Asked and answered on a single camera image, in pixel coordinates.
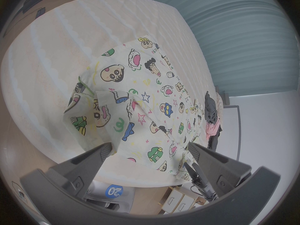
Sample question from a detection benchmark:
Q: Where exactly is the white drawer cabinet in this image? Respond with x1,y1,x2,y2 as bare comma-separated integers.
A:
158,185,209,215

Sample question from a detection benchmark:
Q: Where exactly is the black garment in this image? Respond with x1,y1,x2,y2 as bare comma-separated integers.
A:
207,126,223,150

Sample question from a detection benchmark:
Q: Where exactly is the pink garment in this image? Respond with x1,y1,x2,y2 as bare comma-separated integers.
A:
206,120,222,140

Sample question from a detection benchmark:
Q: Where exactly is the pale pink pillow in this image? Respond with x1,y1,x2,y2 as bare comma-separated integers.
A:
215,92,223,118

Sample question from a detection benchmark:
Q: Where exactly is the dark grey garment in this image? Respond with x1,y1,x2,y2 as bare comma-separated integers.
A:
204,91,218,124

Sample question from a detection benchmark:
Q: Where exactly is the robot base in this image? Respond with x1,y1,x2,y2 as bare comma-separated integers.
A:
81,180,136,215

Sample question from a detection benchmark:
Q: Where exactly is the bed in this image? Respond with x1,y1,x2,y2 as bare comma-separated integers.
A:
0,0,241,189

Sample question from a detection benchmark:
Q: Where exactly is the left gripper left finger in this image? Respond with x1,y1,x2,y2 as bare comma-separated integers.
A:
48,142,112,199

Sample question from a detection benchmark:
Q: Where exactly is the blue-green curtain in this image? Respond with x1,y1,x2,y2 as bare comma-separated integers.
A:
122,0,300,98

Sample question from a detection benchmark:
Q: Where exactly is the grey bedside table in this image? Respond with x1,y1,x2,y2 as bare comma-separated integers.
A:
215,85,229,105

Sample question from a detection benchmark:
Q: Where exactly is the white printed pyjama top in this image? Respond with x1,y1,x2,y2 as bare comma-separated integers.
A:
63,34,210,181

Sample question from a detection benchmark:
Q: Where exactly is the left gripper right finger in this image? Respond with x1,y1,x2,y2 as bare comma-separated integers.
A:
187,142,252,199

